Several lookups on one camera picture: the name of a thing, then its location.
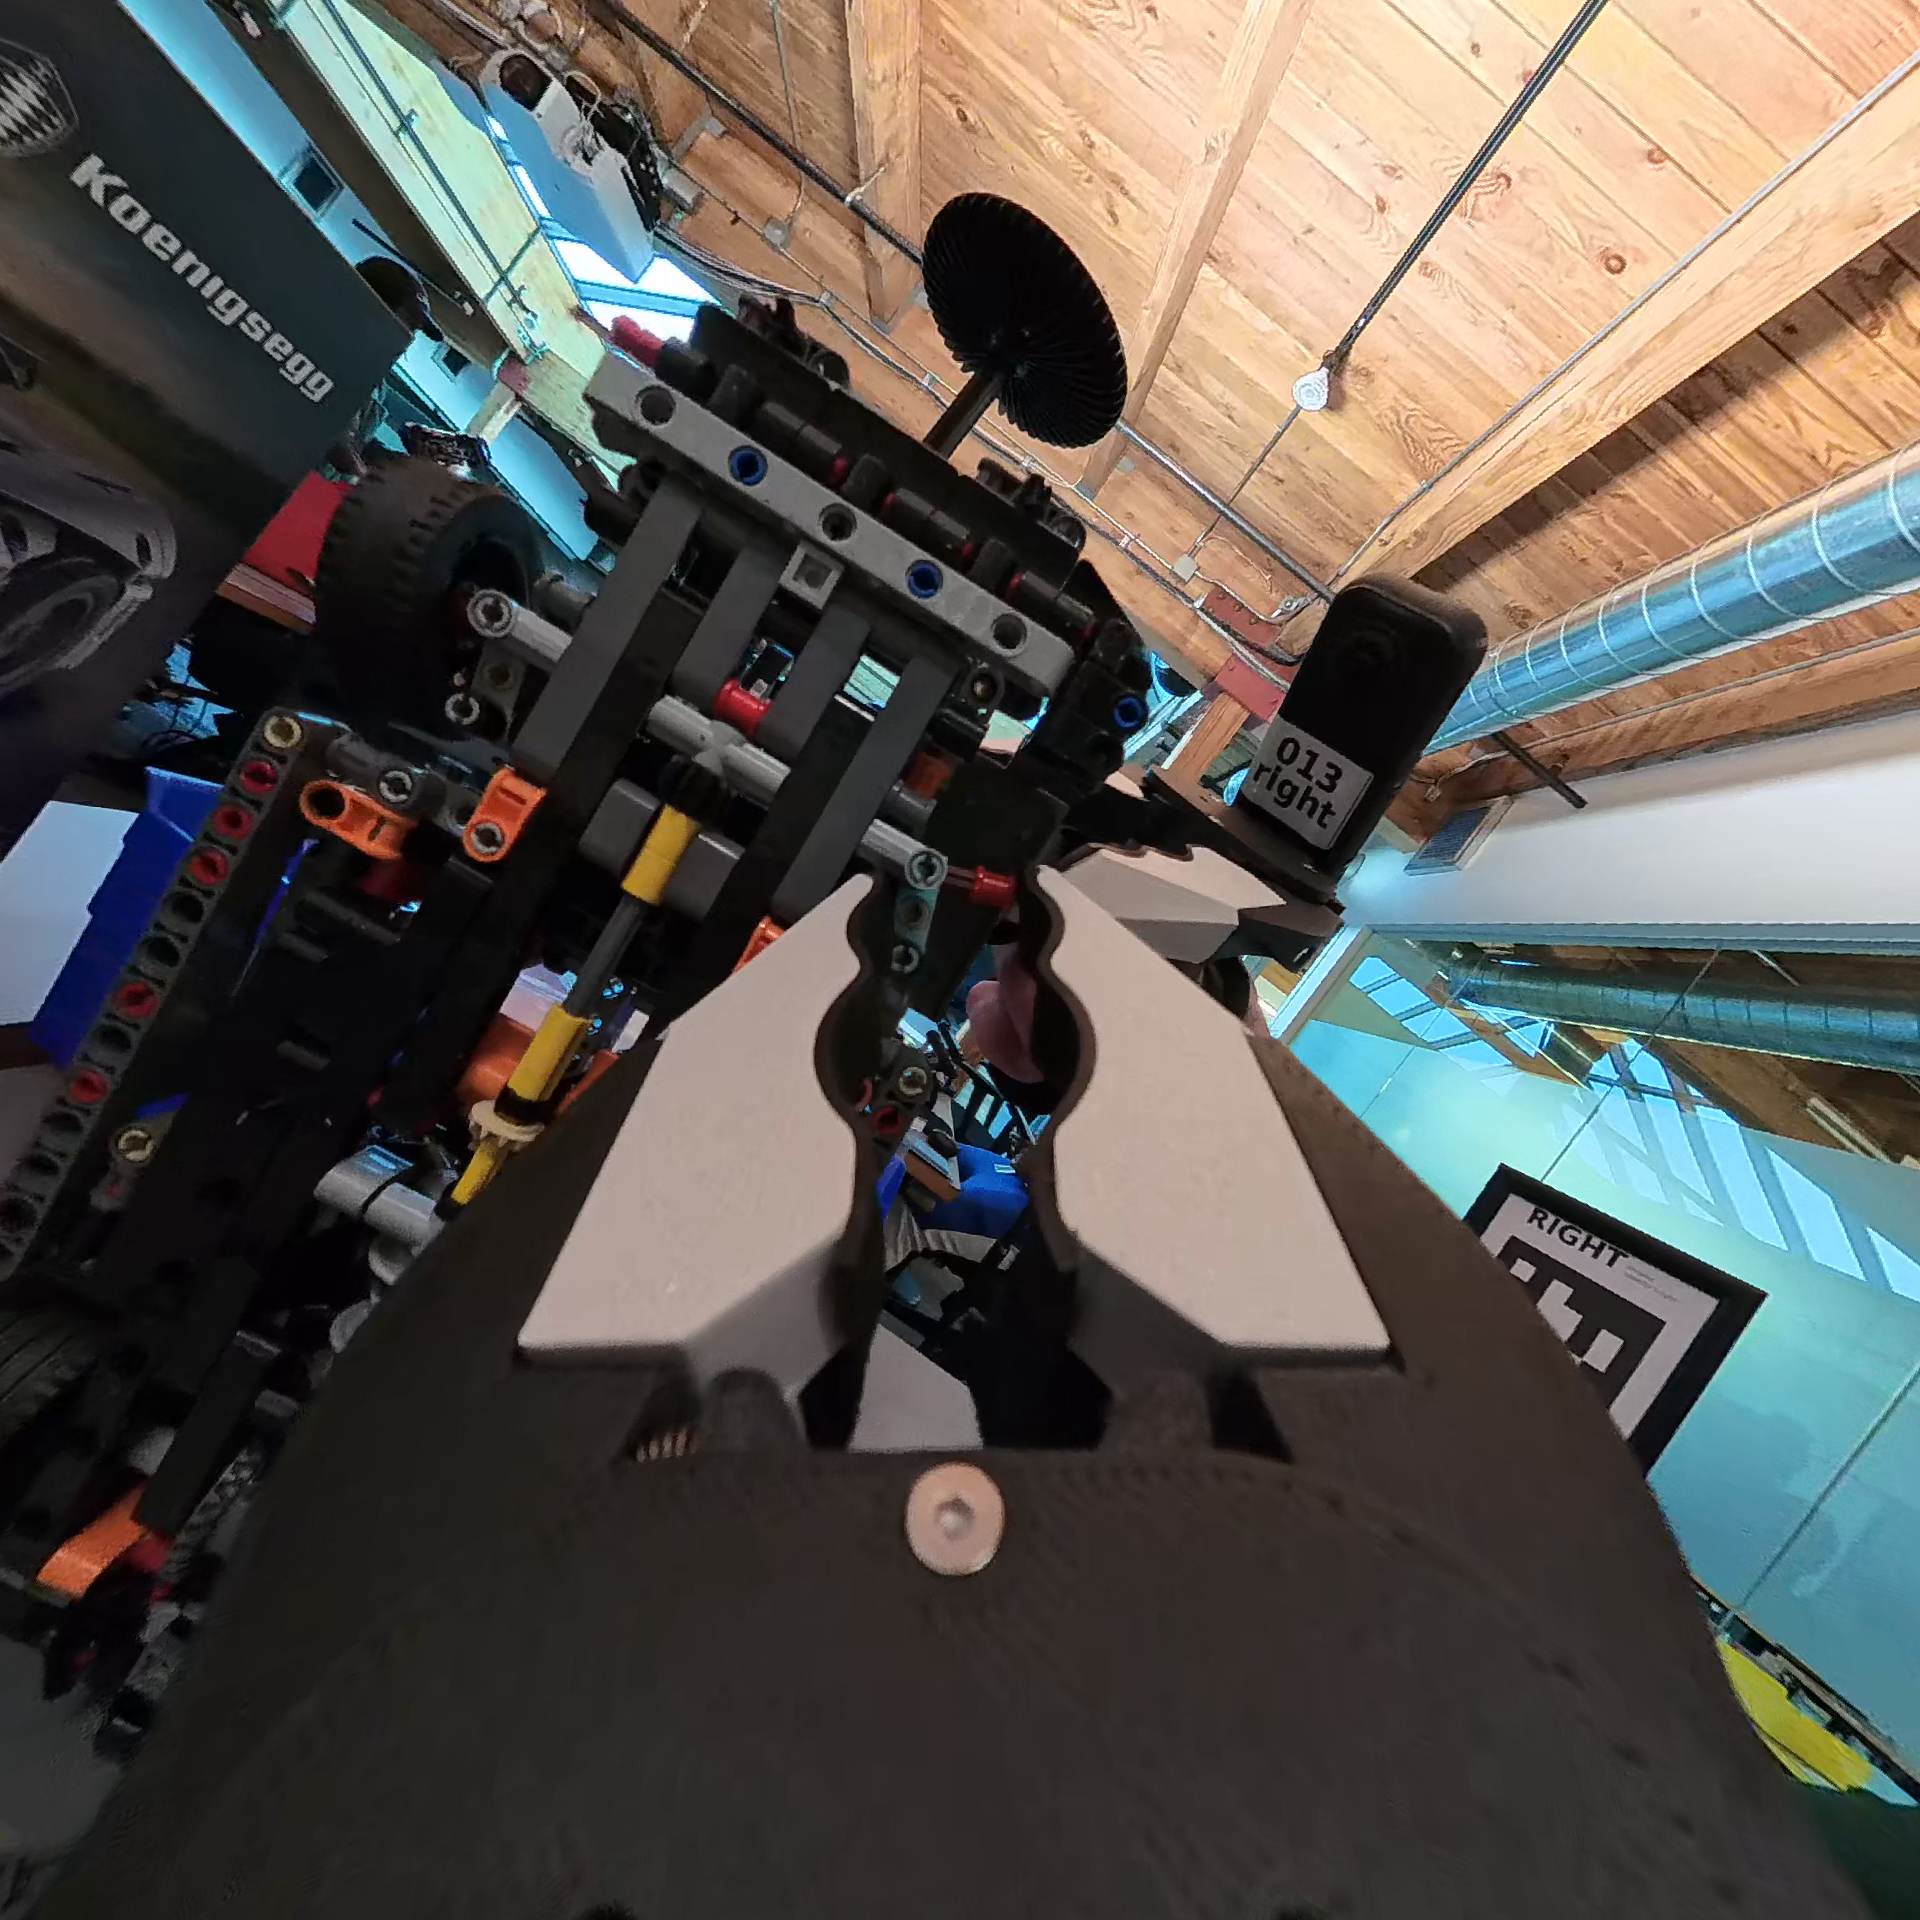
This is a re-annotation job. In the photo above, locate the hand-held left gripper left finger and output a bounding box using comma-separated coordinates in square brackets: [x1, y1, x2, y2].
[516, 877, 901, 1442]

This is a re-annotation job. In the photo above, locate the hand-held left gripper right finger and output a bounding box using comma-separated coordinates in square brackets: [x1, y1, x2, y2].
[1015, 871, 1390, 1391]

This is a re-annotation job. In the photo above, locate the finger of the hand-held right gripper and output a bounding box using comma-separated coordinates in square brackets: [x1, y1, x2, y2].
[1067, 853, 1299, 979]

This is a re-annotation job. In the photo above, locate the lego car chassis model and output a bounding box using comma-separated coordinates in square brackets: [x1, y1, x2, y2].
[0, 292, 1157, 1759]

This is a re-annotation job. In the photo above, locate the dark lego set box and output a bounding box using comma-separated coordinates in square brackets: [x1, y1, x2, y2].
[0, 0, 414, 842]

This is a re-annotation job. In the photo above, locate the person's right hand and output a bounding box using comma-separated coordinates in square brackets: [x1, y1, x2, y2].
[965, 966, 1040, 1080]

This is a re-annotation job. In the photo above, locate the framed marker sign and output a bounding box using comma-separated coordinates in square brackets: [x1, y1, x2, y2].
[1462, 1162, 1769, 1480]

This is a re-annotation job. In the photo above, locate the blue plastic bin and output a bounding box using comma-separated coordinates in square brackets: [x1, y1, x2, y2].
[29, 768, 228, 1071]

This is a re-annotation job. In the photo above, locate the red bag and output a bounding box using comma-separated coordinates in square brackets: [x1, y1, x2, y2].
[239, 473, 358, 595]

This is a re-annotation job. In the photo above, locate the yellow table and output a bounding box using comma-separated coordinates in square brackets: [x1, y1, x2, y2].
[1714, 1638, 1880, 1799]

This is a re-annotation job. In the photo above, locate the white ceiling projector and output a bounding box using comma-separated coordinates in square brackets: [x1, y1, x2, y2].
[475, 45, 670, 285]

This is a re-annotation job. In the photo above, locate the grey wall vent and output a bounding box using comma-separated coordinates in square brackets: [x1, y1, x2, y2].
[1405, 803, 1518, 877]

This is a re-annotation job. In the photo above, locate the silver ventilation duct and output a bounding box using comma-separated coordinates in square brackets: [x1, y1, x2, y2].
[1424, 447, 1920, 753]

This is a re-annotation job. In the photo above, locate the grey ventilation duct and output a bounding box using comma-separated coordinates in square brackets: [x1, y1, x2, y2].
[1439, 943, 1920, 1080]

